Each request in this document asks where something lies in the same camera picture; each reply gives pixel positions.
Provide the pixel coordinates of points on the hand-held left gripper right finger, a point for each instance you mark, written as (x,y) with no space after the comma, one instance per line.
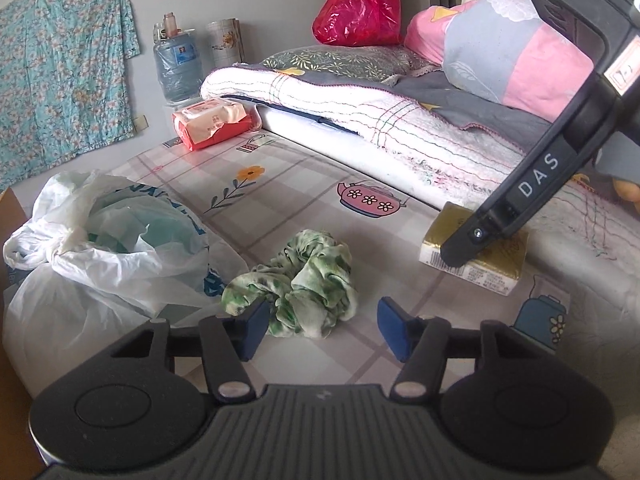
(392,329)

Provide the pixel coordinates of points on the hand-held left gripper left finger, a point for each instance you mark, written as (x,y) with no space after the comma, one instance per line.
(257,325)

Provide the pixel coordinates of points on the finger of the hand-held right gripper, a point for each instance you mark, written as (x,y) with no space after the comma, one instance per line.
(467,245)

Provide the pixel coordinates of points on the gold tissue pack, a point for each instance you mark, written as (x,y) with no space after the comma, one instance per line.
(492,265)

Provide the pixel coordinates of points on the green patterned scrunched cloth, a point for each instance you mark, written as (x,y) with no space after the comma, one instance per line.
(305,280)

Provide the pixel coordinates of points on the white plastic bag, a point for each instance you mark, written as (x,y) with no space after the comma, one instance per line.
(75,270)

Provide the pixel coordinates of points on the pink wet wipes pack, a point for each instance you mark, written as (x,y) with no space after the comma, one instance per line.
(212,122)

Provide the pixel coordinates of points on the brown cardboard box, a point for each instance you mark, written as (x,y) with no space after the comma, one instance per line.
(12,360)

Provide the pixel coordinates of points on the pink and grey pillow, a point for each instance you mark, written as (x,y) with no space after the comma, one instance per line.
(500,55)

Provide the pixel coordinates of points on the grey quilt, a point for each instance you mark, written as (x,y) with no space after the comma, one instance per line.
(440,95)

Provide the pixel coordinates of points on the white stitched blanket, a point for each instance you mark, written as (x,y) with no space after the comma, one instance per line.
(400,130)

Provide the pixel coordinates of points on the checked printed bed sheet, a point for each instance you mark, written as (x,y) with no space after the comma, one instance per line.
(310,195)

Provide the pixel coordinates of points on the grey floral pillow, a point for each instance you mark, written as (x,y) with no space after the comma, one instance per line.
(340,60)

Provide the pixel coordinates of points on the red plastic bag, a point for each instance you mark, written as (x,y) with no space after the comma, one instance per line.
(357,10)

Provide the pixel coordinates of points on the blue water jug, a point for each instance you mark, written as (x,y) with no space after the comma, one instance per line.
(177,70)

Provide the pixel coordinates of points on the floral paper roll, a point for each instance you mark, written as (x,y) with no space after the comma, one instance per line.
(227,42)

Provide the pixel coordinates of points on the pink bottle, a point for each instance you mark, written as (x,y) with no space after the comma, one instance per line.
(171,25)

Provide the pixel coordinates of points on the beige wall socket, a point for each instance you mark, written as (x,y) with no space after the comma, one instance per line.
(141,123)

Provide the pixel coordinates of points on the teal floral wall cloth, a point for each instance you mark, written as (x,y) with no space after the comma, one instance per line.
(55,60)

